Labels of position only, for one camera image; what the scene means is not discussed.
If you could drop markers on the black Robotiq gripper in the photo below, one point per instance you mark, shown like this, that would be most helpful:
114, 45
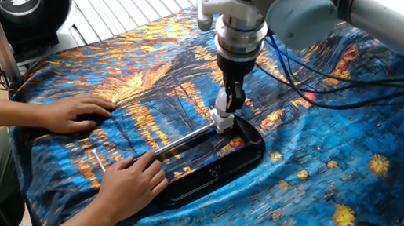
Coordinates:
234, 67

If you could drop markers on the white light bulb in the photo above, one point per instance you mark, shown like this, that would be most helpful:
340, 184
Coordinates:
221, 102

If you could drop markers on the person's right forearm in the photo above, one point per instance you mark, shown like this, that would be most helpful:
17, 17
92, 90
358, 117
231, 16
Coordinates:
81, 224

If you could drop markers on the person's right hand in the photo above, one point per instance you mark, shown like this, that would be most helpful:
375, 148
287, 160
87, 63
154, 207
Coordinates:
129, 190

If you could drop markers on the person's left hand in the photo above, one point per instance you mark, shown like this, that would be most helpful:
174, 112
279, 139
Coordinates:
67, 114

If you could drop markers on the white lamp socket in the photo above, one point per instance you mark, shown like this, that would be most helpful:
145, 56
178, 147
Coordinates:
221, 123

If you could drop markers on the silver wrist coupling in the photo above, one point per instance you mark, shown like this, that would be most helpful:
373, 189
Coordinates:
239, 39

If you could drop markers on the silver lamp rod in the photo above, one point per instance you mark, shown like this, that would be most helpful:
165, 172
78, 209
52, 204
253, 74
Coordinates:
182, 142

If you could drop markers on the blue orange painted tablecloth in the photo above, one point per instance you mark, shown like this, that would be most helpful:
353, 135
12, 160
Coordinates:
337, 167

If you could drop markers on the small silver stick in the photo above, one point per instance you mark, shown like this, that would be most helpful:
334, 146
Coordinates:
98, 160

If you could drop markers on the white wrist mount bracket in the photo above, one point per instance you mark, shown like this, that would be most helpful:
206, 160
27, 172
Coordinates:
225, 1

